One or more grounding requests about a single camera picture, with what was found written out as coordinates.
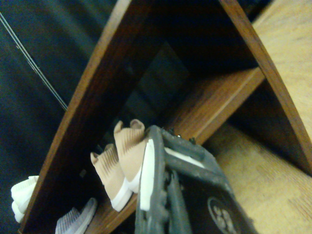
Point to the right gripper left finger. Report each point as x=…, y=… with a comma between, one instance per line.
x=158, y=156

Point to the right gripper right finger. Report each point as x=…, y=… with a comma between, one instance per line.
x=178, y=207

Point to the tan shoe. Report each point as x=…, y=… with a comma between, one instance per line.
x=109, y=170
x=129, y=151

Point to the brown shoe rack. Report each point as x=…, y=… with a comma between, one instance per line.
x=102, y=80

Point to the lavender shoe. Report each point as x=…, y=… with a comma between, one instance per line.
x=78, y=218

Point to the white shoe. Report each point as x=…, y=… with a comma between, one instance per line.
x=17, y=214
x=23, y=190

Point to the black curtain stand pole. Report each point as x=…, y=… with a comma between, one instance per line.
x=36, y=65

